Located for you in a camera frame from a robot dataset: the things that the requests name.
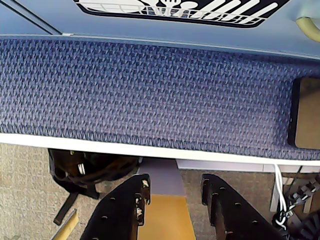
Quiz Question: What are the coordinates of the gold dishwasher door handle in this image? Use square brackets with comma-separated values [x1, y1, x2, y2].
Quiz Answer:
[294, 16, 320, 43]

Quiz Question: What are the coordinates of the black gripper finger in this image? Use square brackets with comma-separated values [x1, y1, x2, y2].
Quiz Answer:
[80, 174, 151, 240]
[201, 173, 287, 240]

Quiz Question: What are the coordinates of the blue woven placemat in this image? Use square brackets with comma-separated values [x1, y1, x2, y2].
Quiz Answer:
[0, 36, 320, 161]

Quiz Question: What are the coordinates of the white cable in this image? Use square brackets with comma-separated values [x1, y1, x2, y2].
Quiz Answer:
[274, 163, 288, 231]

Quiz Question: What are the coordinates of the yellow flat board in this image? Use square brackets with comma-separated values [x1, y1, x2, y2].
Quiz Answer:
[144, 194, 197, 240]

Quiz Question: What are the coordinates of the blue wooden toy kitchen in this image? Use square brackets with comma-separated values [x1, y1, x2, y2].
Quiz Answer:
[0, 0, 320, 61]

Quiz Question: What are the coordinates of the yellow wooden strip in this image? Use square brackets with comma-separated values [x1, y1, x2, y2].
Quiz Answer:
[53, 208, 80, 240]

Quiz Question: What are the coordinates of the black smartphone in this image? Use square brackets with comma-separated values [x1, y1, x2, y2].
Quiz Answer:
[287, 76, 320, 149]

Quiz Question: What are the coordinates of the black backpack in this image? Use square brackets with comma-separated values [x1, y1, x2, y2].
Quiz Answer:
[47, 147, 142, 226]

